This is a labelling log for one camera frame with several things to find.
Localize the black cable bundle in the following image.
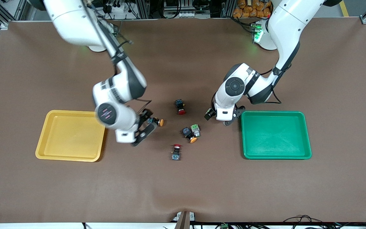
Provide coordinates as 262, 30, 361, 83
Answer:
283, 215, 366, 229

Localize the yellow plastic tray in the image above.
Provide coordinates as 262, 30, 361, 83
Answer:
35, 110, 106, 162

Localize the yellow mushroom push button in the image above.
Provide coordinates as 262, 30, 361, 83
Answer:
147, 117, 164, 127
182, 127, 198, 144

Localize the green plastic tray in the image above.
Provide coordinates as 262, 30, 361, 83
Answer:
241, 111, 312, 160

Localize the red mushroom push button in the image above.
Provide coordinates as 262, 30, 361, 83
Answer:
171, 144, 183, 161
174, 99, 187, 115

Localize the orange objects pile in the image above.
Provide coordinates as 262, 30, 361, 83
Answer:
233, 0, 272, 18

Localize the white power strip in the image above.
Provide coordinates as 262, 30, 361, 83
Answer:
105, 2, 129, 13

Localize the brown table mat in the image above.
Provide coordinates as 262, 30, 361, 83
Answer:
0, 17, 366, 224

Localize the table edge bracket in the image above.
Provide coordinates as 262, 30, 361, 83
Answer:
173, 211, 195, 229

